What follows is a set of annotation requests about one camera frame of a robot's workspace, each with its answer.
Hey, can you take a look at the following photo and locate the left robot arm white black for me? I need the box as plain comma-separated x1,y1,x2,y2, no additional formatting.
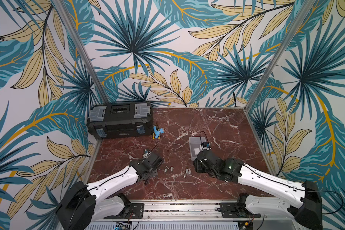
55,152,163,230

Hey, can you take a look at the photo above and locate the black plastic toolbox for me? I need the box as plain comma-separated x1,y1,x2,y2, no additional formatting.
87,101,154,140

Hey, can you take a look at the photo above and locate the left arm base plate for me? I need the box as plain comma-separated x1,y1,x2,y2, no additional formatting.
104,203,145,219

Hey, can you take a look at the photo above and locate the aluminium rail front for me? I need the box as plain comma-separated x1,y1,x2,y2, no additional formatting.
54,199,305,230

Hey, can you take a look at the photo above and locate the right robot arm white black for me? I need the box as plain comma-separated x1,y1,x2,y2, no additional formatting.
193,149,323,230

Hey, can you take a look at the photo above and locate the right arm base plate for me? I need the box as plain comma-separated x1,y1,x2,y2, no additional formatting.
217,203,261,220

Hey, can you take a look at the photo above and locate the blue toy figure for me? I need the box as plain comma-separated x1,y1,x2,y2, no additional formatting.
152,126,164,140

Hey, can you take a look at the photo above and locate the metal frame post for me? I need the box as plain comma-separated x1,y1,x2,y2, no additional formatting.
53,0,109,104
244,0,315,114

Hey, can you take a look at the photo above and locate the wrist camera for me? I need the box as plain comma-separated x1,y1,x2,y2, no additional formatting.
201,141,211,150
143,149,151,157

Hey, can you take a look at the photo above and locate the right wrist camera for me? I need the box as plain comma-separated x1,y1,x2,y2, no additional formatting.
201,141,211,150

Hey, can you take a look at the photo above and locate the right metal frame post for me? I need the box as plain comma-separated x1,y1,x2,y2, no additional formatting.
244,0,315,114

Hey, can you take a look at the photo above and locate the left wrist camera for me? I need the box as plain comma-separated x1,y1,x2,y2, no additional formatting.
143,149,151,157

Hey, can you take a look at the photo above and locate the left metal frame post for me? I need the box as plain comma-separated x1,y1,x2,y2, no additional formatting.
53,0,109,104

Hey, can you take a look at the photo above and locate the grey plastic storage box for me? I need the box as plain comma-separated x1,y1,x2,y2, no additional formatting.
189,136,207,161

